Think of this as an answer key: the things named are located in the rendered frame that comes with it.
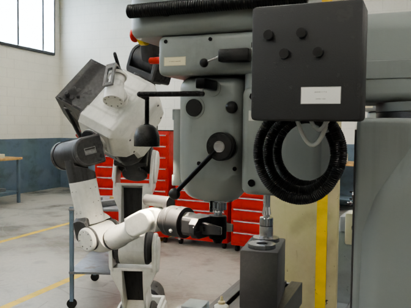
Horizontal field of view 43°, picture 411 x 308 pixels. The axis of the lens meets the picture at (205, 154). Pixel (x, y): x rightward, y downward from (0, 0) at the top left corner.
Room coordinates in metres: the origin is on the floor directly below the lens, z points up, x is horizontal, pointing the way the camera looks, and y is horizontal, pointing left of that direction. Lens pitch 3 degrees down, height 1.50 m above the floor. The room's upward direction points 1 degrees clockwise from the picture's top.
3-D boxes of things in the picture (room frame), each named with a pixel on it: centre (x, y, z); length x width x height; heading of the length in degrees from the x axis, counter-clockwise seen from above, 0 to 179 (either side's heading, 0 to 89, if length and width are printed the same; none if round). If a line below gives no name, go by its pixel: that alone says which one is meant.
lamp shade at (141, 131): (1.44, 0.16, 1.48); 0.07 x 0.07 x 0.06
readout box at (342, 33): (0.96, -0.19, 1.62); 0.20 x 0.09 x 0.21; 68
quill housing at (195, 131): (1.38, -0.04, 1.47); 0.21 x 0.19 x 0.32; 158
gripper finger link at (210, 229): (1.36, -0.02, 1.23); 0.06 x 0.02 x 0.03; 53
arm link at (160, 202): (1.51, 0.12, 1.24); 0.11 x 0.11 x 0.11; 53
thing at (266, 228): (1.75, -0.21, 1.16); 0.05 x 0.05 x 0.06
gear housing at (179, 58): (1.37, -0.07, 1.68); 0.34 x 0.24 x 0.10; 68
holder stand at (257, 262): (1.70, -0.20, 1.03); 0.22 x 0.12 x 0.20; 165
